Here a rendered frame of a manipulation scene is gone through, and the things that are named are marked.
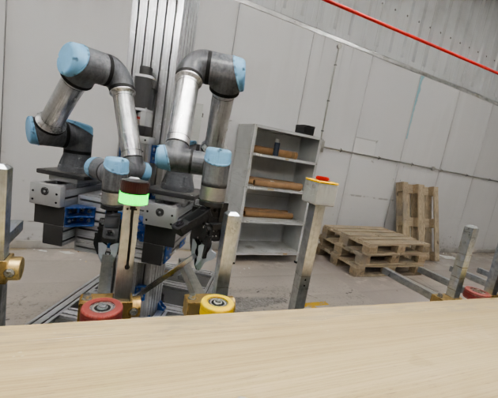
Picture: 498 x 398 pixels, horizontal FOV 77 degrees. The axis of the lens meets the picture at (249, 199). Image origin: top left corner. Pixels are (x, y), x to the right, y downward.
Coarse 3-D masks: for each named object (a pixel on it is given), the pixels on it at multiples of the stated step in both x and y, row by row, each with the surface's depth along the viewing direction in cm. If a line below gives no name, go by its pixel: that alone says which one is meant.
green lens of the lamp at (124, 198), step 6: (120, 192) 65; (120, 198) 65; (126, 198) 64; (132, 198) 64; (138, 198) 65; (144, 198) 66; (126, 204) 65; (132, 204) 65; (138, 204) 65; (144, 204) 66
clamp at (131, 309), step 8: (96, 296) 74; (104, 296) 75; (112, 296) 75; (136, 296) 77; (80, 304) 70; (128, 304) 74; (136, 304) 75; (80, 312) 70; (128, 312) 74; (136, 312) 75
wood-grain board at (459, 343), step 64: (128, 320) 62; (192, 320) 66; (256, 320) 70; (320, 320) 75; (384, 320) 80; (448, 320) 87; (0, 384) 43; (64, 384) 45; (128, 384) 46; (192, 384) 49; (256, 384) 51; (320, 384) 53; (384, 384) 56; (448, 384) 59
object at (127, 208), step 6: (126, 180) 65; (132, 180) 66; (138, 180) 68; (144, 180) 69; (126, 210) 70; (132, 210) 67; (138, 210) 71; (132, 216) 68; (132, 222) 68; (132, 228) 70; (126, 258) 72; (126, 264) 72
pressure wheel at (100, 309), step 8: (88, 304) 64; (96, 304) 65; (104, 304) 64; (112, 304) 66; (120, 304) 66; (88, 312) 61; (96, 312) 62; (104, 312) 63; (112, 312) 63; (120, 312) 64; (80, 320) 62; (88, 320) 60; (96, 320) 60
